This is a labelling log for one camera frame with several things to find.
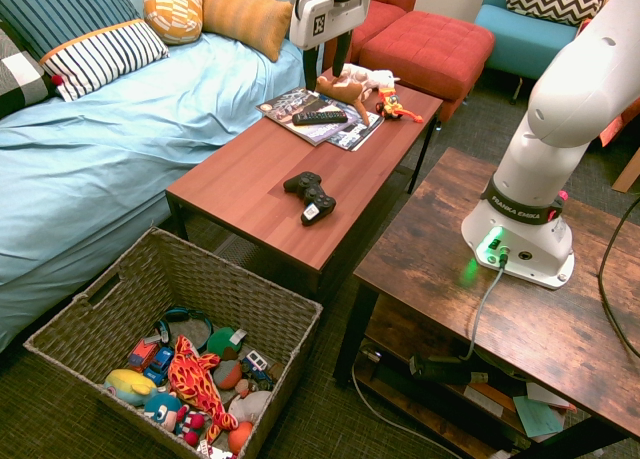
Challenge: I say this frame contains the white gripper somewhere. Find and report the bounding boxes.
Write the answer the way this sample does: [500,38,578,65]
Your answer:
[288,0,372,93]

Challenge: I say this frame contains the black gamepad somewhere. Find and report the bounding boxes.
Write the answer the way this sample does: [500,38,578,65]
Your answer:
[282,171,338,228]

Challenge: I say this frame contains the grey wicker basket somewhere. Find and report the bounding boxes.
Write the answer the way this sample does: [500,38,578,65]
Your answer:
[23,227,324,459]

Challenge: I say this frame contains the brown white fox plush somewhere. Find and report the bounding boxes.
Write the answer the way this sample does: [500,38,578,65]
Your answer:
[314,74,371,128]

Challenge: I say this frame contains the white unicorn plush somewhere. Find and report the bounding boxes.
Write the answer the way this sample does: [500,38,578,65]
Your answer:
[339,62,401,103]

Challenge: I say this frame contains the black remote control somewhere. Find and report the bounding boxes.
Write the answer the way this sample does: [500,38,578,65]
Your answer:
[291,109,349,127]

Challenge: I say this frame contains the magazine with snowy cover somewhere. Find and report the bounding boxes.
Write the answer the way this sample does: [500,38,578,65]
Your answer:
[255,86,369,148]

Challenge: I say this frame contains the red armchair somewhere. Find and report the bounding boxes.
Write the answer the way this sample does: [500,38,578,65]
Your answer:
[322,0,424,73]

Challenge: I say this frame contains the orange toy digger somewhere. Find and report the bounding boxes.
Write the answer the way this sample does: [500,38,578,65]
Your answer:
[374,85,425,125]

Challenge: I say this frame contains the business magazine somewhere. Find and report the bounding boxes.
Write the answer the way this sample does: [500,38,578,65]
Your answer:
[324,111,385,153]

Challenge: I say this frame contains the orange ribbed pillow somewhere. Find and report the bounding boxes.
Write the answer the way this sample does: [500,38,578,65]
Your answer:
[201,0,294,63]

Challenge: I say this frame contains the red tufted ottoman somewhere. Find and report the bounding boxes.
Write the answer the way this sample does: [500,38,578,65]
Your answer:
[358,10,496,123]

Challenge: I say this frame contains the red-brown wooden coffee table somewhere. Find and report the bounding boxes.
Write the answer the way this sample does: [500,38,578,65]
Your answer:
[164,70,445,303]

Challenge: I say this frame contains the orange white patterned bolster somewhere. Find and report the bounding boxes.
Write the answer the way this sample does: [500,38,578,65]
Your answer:
[143,0,206,46]

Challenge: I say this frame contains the teal armchair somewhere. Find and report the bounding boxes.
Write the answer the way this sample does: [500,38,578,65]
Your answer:
[473,0,631,83]

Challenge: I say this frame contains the rustic dark wood table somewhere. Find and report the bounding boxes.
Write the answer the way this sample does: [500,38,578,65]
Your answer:
[332,146,640,459]

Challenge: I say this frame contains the light blue sofa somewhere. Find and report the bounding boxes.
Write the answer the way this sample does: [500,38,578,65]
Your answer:
[0,0,326,354]

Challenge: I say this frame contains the white navy striped pillow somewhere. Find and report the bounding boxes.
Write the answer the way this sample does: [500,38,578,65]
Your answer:
[39,18,171,103]

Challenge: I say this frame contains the teal striped pillow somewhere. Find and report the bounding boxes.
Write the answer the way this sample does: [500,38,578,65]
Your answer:
[0,0,144,63]

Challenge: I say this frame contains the blue black headphones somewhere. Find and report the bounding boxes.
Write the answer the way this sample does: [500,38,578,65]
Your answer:
[153,306,215,353]

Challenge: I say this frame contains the red orange paper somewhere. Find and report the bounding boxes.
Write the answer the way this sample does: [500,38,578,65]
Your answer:
[599,96,640,148]

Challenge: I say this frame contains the green plush ball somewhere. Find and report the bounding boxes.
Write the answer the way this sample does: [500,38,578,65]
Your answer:
[206,326,249,361]

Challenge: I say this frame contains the black white checked pillow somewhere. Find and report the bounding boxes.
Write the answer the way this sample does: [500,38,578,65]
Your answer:
[0,26,64,120]

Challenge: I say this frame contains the blue white toy truck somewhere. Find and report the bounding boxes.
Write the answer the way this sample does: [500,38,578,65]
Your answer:
[239,349,275,383]

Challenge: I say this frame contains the light wooden leg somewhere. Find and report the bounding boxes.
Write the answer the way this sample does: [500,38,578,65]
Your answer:
[612,146,640,194]

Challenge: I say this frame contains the grey orange ball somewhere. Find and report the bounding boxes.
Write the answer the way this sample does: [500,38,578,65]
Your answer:
[213,358,244,391]

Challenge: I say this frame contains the black power adapter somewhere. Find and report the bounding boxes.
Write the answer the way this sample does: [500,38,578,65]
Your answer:
[409,353,489,386]

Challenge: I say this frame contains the blue toy car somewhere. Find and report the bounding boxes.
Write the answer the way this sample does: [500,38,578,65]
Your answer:
[143,346,175,385]

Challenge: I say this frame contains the red toy car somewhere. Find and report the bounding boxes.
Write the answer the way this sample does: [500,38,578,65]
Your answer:
[127,337,162,374]

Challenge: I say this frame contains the white plush toy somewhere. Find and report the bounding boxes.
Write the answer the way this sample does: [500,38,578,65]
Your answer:
[227,389,274,425]

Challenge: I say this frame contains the yellow plush doll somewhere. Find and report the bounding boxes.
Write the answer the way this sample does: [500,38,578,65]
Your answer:
[103,368,159,408]

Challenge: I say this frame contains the blue superhero plush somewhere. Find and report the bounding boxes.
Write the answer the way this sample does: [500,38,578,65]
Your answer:
[143,391,184,433]

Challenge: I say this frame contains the teal paper sheet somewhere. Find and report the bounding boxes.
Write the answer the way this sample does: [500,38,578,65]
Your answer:
[512,394,566,439]

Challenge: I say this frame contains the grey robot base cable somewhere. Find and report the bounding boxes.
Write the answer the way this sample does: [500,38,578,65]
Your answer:
[459,251,511,363]

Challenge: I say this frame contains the white cable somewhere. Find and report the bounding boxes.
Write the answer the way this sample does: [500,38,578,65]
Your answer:
[349,346,481,459]

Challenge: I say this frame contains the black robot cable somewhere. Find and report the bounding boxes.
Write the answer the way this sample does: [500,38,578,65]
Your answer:
[597,196,640,360]

